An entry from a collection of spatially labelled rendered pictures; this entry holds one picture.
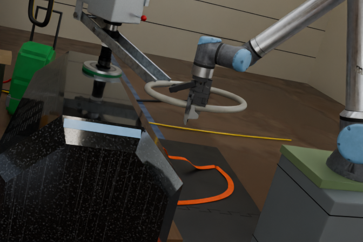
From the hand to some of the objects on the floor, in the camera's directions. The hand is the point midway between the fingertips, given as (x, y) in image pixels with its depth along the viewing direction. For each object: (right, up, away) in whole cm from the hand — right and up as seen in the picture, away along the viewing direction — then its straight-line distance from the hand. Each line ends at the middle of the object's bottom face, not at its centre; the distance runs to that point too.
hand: (185, 120), depth 200 cm
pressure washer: (-132, +1, +196) cm, 236 cm away
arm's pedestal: (+45, -102, +17) cm, 113 cm away
